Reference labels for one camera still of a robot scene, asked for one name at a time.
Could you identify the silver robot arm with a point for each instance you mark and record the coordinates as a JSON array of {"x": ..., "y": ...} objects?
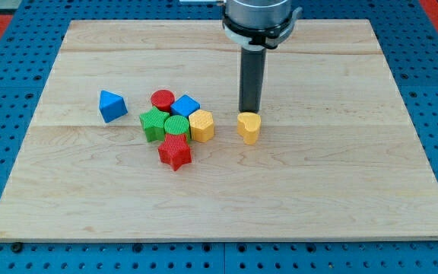
[{"x": 257, "y": 26}]

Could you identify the red cylinder block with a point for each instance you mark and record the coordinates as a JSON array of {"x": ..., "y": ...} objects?
[{"x": 163, "y": 99}]

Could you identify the yellow hexagon block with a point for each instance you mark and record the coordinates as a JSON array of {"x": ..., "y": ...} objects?
[{"x": 201, "y": 125}]

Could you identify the red star block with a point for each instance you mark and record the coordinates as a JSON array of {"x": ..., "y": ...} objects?
[{"x": 175, "y": 151}]

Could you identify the green star block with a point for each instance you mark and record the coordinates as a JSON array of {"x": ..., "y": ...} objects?
[{"x": 152, "y": 123}]

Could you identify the yellow heart block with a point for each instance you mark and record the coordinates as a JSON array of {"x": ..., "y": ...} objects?
[{"x": 248, "y": 127}]

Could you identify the blue triangle block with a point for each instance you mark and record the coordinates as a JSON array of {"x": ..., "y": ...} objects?
[{"x": 111, "y": 106}]

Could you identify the blue cube block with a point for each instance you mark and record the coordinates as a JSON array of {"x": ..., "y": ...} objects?
[{"x": 184, "y": 106}]

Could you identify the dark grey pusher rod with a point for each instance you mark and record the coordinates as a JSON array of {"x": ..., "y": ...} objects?
[{"x": 252, "y": 67}]

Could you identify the wooden board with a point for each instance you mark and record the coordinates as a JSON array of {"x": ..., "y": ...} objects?
[{"x": 338, "y": 158}]

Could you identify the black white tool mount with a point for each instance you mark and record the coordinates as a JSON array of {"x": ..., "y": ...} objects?
[{"x": 259, "y": 27}]

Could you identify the green cylinder block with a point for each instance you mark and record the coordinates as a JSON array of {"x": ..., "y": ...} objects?
[{"x": 177, "y": 125}]

